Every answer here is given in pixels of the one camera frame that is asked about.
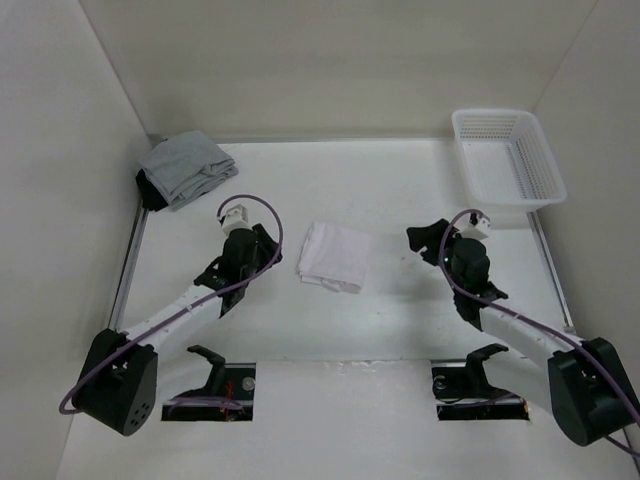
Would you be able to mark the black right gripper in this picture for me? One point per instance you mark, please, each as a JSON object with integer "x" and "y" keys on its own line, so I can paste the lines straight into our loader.
{"x": 428, "y": 236}

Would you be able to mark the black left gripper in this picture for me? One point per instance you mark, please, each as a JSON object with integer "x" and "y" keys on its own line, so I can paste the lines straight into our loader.
{"x": 270, "y": 250}

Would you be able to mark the white tank top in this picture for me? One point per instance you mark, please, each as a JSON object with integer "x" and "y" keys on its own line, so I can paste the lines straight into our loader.
{"x": 335, "y": 257}

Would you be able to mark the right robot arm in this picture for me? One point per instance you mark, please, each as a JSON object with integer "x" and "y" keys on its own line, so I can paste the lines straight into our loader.
{"x": 581, "y": 383}

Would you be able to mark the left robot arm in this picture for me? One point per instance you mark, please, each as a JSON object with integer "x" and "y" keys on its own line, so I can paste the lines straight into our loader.
{"x": 118, "y": 383}

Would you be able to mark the folded grey tank top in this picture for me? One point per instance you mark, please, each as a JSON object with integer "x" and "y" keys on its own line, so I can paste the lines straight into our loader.
{"x": 187, "y": 166}

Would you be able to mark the folded black tank top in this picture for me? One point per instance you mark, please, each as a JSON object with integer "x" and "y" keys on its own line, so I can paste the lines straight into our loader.
{"x": 152, "y": 199}

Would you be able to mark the white plastic basket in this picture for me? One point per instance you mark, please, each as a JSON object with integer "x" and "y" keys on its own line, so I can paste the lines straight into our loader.
{"x": 505, "y": 161}

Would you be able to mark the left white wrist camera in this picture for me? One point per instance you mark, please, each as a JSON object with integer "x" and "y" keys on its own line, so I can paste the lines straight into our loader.
{"x": 235, "y": 218}

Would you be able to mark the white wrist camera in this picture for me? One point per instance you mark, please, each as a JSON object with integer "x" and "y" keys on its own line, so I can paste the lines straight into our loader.
{"x": 478, "y": 227}
{"x": 235, "y": 218}

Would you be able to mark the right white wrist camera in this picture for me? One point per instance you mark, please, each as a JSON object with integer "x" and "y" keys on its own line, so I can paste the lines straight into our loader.
{"x": 478, "y": 227}

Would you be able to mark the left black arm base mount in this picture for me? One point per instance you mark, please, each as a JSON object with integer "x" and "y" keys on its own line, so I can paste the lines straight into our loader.
{"x": 202, "y": 386}

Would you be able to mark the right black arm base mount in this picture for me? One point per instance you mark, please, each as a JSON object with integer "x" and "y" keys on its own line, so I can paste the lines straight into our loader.
{"x": 463, "y": 393}

